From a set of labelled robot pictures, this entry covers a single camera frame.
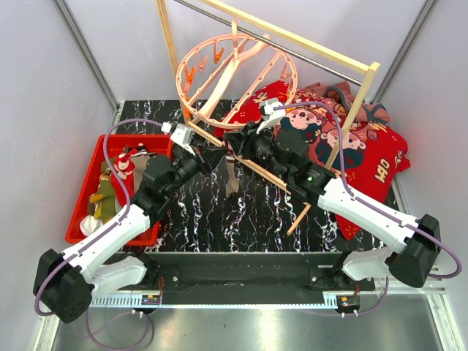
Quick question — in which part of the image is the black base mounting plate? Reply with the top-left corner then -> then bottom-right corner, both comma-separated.
112,249 -> 375,295

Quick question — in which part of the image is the red cat pattern sock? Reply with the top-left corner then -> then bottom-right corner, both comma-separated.
110,152 -> 135,206

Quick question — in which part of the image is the beige sock maroon striped cuff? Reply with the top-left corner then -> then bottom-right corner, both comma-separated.
225,145 -> 240,197

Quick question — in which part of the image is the orange clip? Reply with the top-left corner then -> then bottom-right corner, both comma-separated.
184,66 -> 196,85

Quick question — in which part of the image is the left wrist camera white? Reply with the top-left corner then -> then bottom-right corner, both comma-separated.
161,122 -> 195,154

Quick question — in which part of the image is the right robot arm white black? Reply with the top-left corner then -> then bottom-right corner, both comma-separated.
224,124 -> 441,290

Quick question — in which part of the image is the pink round clip hanger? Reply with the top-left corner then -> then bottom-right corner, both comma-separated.
175,19 -> 298,129

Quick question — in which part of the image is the white sock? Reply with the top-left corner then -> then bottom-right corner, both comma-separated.
79,215 -> 103,237

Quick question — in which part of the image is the wooden clothes rack frame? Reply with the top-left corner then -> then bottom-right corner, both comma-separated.
156,1 -> 385,230

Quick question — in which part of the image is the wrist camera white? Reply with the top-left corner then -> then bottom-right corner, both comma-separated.
161,122 -> 195,154
257,98 -> 287,134

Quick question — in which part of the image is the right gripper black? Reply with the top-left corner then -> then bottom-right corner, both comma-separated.
225,118 -> 290,181

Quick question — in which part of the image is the red cartoon patterned blanket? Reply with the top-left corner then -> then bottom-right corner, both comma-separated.
221,80 -> 411,242

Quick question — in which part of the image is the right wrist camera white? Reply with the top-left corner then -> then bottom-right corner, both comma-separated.
257,98 -> 287,134

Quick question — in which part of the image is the metal rack rod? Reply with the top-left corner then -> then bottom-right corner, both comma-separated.
175,0 -> 362,87

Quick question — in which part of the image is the pink grey garment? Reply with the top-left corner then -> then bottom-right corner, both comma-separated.
303,81 -> 390,124

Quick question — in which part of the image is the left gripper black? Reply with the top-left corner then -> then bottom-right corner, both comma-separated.
165,140 -> 228,197

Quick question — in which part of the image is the olive green striped sock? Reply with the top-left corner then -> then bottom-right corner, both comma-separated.
87,161 -> 121,224

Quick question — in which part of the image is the red plastic bin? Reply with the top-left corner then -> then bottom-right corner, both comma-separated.
65,135 -> 172,244

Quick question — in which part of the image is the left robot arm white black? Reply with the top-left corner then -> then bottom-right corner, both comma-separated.
33,146 -> 227,323

